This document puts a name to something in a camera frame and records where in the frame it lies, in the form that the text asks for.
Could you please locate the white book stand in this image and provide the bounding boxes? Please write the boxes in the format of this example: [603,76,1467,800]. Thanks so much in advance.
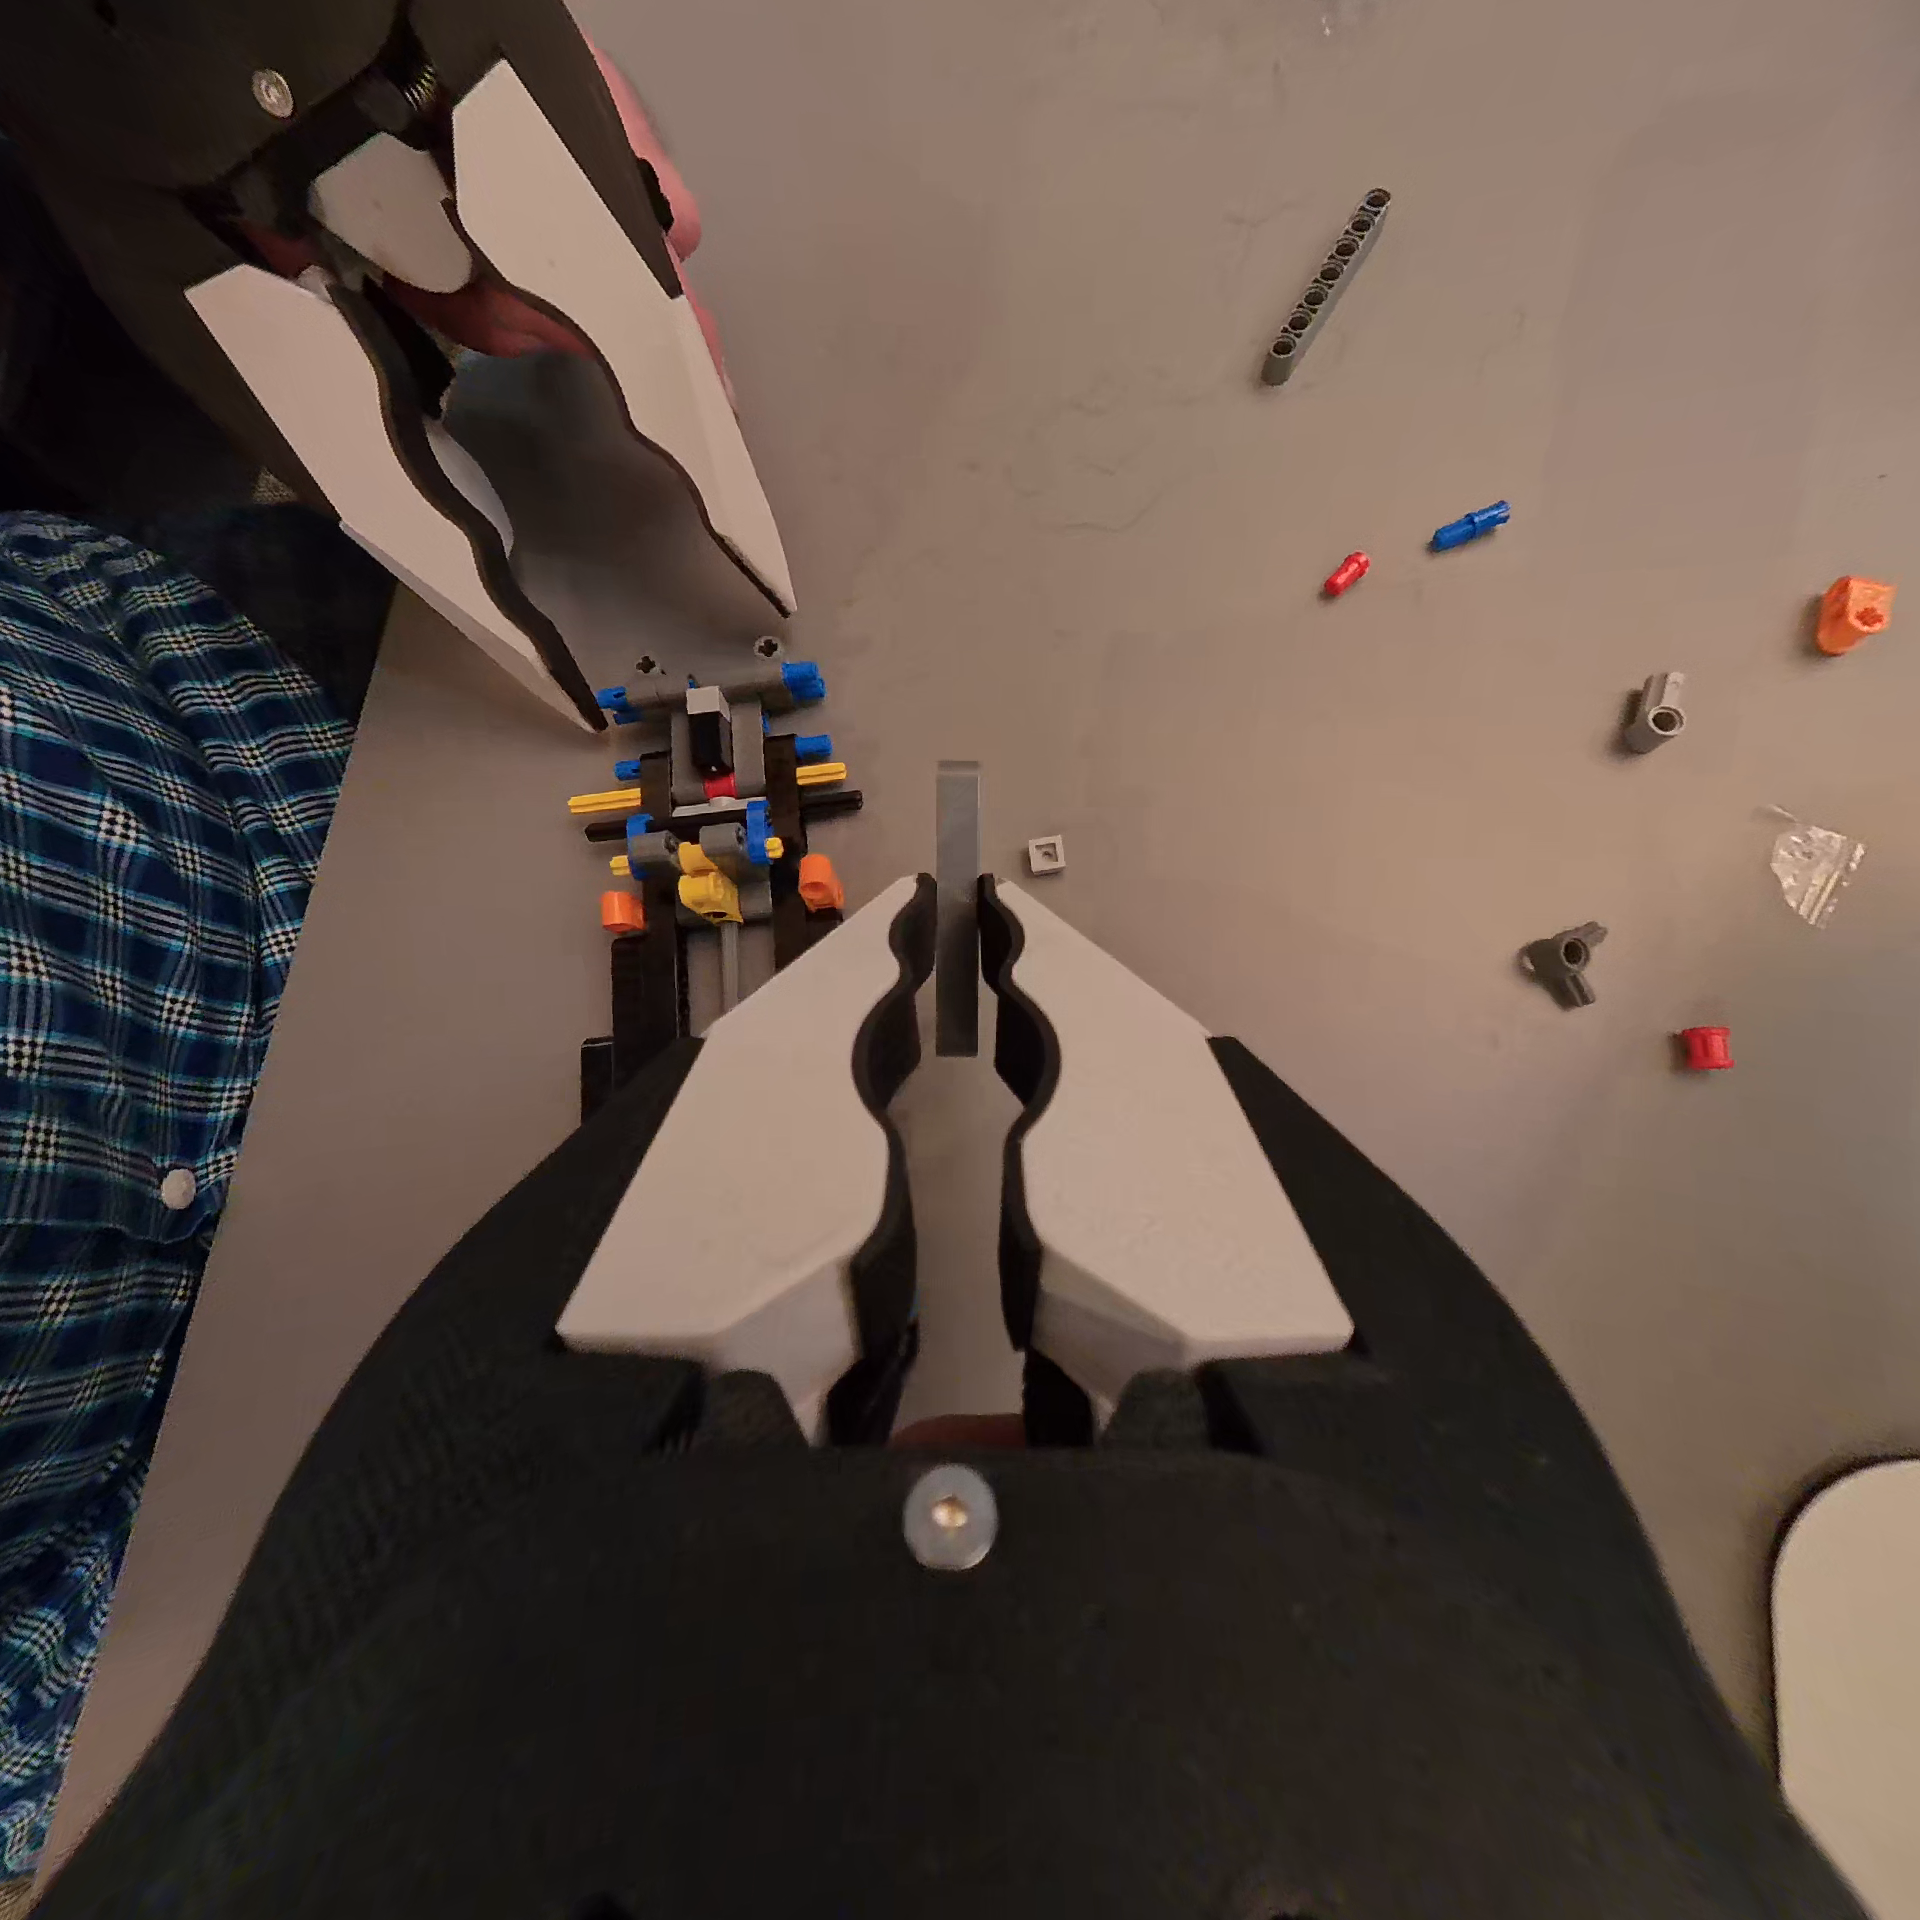
[1767,1456,1920,1920]

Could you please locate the clear plastic scrap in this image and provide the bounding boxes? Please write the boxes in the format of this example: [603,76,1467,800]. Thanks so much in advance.
[1760,811,1870,934]

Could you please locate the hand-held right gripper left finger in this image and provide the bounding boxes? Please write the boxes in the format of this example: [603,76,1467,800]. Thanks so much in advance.
[553,874,942,1446]

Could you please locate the person's left hand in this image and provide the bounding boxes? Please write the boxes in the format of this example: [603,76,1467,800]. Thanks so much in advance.
[394,33,709,366]

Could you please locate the blue plaid shirt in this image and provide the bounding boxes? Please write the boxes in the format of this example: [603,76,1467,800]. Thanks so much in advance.
[0,511,354,1879]

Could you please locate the dark grey lego connector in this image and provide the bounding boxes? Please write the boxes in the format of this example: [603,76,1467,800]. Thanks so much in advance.
[1524,921,1605,1010]

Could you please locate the grey lego beam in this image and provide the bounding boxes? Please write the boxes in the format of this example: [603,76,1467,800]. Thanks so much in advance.
[1257,184,1401,390]
[935,760,985,1067]

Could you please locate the black lego model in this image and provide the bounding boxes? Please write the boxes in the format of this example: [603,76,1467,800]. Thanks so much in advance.
[569,642,870,1130]

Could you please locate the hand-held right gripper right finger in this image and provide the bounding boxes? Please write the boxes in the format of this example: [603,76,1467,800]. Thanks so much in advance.
[968,874,1362,1446]

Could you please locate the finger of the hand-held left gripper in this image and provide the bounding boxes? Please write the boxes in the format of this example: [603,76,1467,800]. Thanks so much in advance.
[302,58,797,626]
[182,269,619,742]

